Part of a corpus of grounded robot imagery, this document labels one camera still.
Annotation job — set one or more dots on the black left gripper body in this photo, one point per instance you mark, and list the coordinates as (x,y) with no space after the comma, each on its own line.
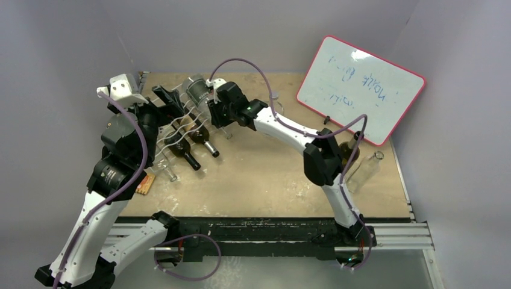
(153,117)

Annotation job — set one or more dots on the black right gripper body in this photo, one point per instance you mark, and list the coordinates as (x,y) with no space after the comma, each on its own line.
(215,110)

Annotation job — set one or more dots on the tall clear bottle silver cap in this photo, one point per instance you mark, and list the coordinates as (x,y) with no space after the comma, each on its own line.
(195,87)

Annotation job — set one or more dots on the dark green wine bottle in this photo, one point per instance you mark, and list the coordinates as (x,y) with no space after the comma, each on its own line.
(180,147)

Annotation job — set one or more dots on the olive wine bottle beige label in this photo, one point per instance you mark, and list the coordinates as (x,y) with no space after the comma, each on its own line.
(198,133)

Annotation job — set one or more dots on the dark wine bottle foil neck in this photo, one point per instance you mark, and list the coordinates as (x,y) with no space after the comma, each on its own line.
(347,148)

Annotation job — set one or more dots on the round clear bottle silver cap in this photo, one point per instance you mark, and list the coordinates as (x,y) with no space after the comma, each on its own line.
(279,107)

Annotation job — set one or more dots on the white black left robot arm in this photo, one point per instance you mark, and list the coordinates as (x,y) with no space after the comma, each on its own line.
(129,148)

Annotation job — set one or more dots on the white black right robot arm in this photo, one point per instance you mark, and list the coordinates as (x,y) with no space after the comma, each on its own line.
(322,164)

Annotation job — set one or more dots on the clear glass bottle lying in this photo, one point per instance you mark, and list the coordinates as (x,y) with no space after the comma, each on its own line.
(367,168)

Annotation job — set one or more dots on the pink framed whiteboard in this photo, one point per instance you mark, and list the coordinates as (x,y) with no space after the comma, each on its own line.
(344,81)

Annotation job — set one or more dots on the white wire wine rack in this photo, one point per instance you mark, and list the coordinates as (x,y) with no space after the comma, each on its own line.
(175,126)

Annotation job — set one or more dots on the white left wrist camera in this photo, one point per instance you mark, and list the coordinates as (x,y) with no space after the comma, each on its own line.
(124,90)

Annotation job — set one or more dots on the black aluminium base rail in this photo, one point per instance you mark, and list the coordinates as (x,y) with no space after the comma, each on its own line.
(316,237)

